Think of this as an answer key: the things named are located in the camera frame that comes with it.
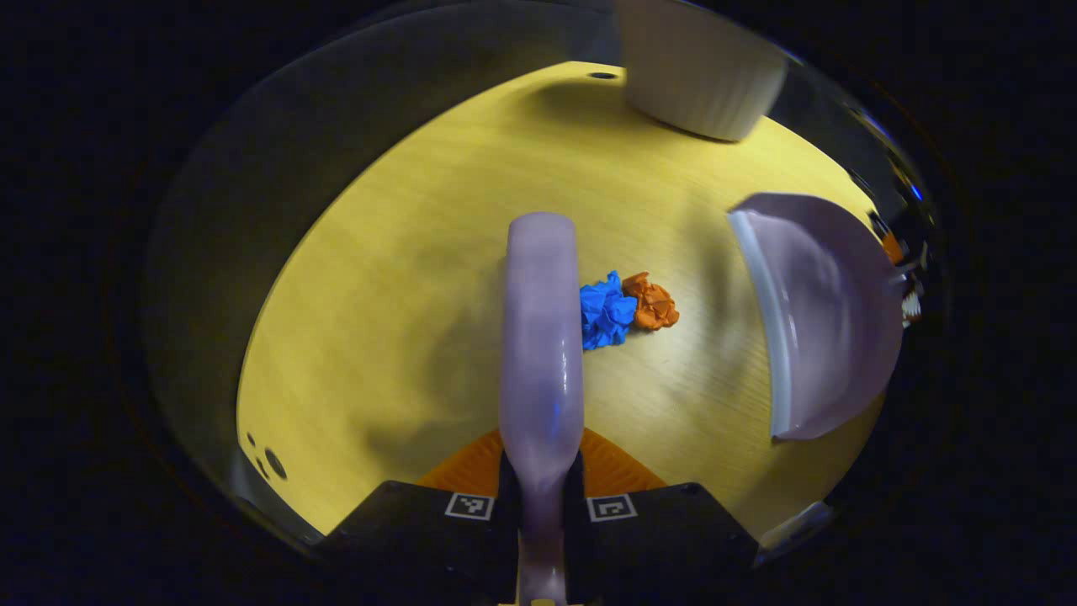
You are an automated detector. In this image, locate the small pink broom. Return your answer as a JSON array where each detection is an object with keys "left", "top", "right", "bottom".
[{"left": 499, "top": 212, "right": 586, "bottom": 606}]

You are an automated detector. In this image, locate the blue paper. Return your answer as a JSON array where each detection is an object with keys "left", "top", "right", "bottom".
[{"left": 579, "top": 270, "right": 639, "bottom": 351}]

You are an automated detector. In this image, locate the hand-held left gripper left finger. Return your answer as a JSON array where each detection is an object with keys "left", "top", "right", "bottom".
[{"left": 316, "top": 428, "right": 523, "bottom": 606}]

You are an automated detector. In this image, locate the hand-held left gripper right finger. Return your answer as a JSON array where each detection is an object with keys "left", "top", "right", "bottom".
[{"left": 564, "top": 428, "right": 763, "bottom": 606}]

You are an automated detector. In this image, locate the white ribbed garbage bin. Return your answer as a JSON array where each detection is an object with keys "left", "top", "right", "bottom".
[{"left": 613, "top": 0, "right": 789, "bottom": 142}]

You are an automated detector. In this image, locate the orange paper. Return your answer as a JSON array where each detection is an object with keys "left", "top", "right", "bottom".
[{"left": 623, "top": 272, "right": 681, "bottom": 332}]

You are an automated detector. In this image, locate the pink dustpan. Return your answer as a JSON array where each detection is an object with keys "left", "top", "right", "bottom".
[{"left": 727, "top": 193, "right": 906, "bottom": 441}]

